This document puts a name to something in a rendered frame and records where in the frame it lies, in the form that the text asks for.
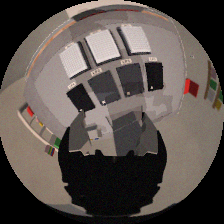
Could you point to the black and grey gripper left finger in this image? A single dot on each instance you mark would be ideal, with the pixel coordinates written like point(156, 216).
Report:
point(74, 144)

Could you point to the grey operator panel with coloured keys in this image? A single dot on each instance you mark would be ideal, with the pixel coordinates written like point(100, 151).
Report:
point(93, 132)

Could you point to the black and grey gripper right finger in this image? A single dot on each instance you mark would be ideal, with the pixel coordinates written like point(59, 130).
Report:
point(151, 145)

